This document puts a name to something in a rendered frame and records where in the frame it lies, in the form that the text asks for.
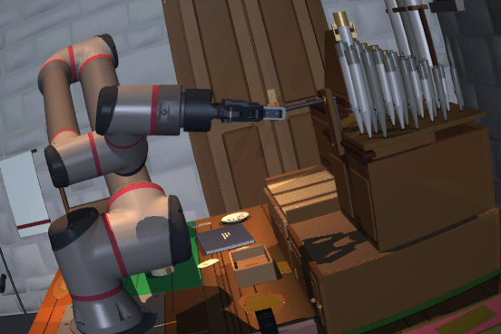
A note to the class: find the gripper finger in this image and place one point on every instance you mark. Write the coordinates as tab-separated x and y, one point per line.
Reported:
274	113

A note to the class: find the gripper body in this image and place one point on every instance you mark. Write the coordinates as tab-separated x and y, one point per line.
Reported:
238	111

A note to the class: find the dark draw stop rod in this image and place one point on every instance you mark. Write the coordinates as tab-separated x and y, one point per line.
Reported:
307	104

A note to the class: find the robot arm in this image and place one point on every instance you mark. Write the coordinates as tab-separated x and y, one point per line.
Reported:
137	109

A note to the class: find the grey metal flue pipe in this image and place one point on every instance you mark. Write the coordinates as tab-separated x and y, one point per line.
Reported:
427	91
409	91
396	91
366	91
455	83
439	91
418	91
377	91
388	91

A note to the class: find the brass tuning slide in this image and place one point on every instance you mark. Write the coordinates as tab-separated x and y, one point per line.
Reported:
341	19

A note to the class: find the tan wooden tray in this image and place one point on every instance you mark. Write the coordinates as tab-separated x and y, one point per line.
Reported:
254	271

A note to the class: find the dark wooden pipe rack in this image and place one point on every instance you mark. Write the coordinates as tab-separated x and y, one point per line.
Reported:
424	28

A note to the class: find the brown wooden organ case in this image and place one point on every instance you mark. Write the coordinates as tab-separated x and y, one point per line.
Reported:
422	208

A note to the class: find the brown panelled wooden door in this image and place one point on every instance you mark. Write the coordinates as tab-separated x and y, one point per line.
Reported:
242	36

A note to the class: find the tan wooden keyboard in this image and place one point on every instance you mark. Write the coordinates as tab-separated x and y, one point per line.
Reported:
301	189

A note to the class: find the small cream plate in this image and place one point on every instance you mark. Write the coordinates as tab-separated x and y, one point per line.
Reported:
235	217

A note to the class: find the thin grey pen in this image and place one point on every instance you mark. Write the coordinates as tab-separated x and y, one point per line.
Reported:
202	224

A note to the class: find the dark grey notebook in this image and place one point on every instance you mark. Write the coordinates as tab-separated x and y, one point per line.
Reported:
225	238

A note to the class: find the pale yellow oval disc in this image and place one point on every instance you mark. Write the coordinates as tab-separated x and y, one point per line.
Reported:
207	263

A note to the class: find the green mat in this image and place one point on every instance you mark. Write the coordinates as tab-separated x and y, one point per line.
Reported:
184	275

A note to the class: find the cream short cylinder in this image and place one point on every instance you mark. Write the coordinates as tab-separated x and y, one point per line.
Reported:
162	271

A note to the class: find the brown wooden table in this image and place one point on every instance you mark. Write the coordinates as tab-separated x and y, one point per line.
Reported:
235	302

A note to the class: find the grey rectangular box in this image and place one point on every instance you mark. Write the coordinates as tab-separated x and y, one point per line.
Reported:
447	5

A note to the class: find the black flat block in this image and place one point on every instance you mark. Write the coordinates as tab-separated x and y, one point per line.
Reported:
266	322

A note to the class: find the white board on easel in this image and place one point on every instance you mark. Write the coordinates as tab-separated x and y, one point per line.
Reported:
23	193

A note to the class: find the pink and green rug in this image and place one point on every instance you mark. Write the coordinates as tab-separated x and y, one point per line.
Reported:
462	318

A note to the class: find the thin dark tripod stand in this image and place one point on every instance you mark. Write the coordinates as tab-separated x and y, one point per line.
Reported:
11	283

